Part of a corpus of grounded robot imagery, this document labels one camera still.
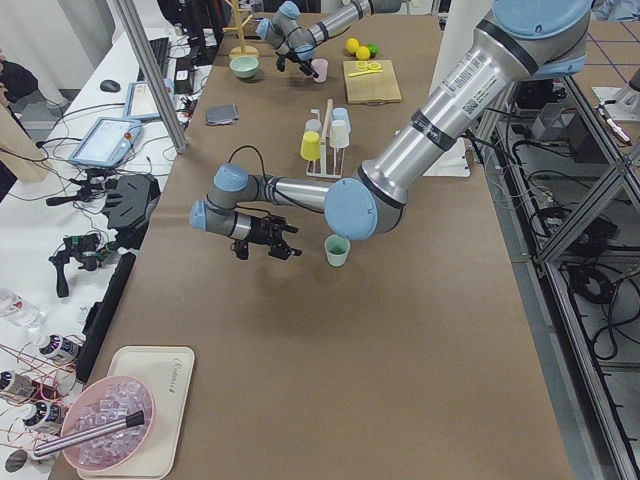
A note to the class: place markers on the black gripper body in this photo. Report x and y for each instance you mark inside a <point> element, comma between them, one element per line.
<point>258,230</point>
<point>295,56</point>

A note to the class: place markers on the pink plastic cup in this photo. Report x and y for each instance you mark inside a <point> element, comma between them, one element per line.
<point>320,67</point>

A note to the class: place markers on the green plastic cup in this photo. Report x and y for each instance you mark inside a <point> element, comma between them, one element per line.
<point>337,249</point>

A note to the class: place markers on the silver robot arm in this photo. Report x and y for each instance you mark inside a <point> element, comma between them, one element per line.
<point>296,43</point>
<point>514,41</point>

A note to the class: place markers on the light blue plastic cup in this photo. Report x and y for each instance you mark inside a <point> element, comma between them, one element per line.
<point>340,114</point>

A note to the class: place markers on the grey plastic cup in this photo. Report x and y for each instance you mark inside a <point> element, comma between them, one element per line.
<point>313,125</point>

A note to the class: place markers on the white plastic cup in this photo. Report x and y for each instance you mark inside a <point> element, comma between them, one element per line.
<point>339,134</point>

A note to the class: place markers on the yellow plastic cup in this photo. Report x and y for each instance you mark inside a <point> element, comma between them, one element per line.
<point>310,149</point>

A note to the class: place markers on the mint green bowl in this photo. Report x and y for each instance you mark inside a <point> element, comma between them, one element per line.
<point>244,67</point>

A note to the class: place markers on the wooden mug tree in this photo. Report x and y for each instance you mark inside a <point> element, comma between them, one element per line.
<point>241,18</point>

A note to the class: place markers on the yellow plastic knife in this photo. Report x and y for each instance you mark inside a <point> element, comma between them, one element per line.
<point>364,72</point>

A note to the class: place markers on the wooden cutting board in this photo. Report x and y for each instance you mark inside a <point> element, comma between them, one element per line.
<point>374,88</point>

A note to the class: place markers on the grey folded cloth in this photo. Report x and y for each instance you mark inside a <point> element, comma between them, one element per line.
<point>221,114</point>

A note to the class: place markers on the black keyboard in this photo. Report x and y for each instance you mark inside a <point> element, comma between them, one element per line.
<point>160,48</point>

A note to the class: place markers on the blue teach pendant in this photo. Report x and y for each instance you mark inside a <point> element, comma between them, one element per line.
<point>139,103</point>
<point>107,142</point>

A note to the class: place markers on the black computer mouse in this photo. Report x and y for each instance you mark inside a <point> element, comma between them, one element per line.
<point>110,86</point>

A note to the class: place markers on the pink bowl of ice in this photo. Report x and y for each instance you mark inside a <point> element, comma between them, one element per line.
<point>110,399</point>

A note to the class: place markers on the clear plastic bottle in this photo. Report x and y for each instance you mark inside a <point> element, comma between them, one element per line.
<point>18,311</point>

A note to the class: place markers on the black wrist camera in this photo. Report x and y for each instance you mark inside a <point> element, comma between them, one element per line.
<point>241,249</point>

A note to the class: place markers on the white wire cup rack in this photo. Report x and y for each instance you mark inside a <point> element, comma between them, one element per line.
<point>330,164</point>

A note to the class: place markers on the aluminium frame post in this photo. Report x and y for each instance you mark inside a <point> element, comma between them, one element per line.
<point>136,34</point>

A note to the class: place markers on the metal scoop handle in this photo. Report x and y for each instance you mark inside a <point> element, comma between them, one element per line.
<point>131,420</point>

